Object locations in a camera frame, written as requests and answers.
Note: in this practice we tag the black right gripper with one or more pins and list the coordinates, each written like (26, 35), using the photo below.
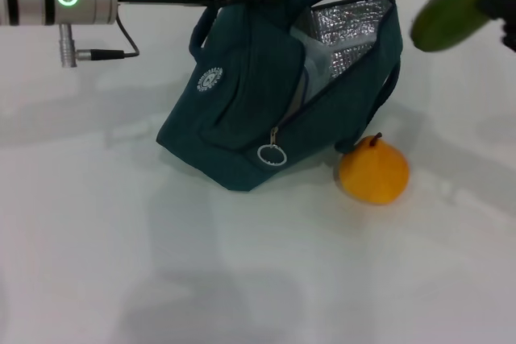
(510, 36)

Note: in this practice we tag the green cucumber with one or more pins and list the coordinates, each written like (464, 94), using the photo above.
(447, 17)

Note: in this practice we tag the dark teal fabric lunch bag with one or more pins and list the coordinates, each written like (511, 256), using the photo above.
(242, 118)

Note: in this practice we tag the orange yellow pear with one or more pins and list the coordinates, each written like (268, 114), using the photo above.
(375, 175)

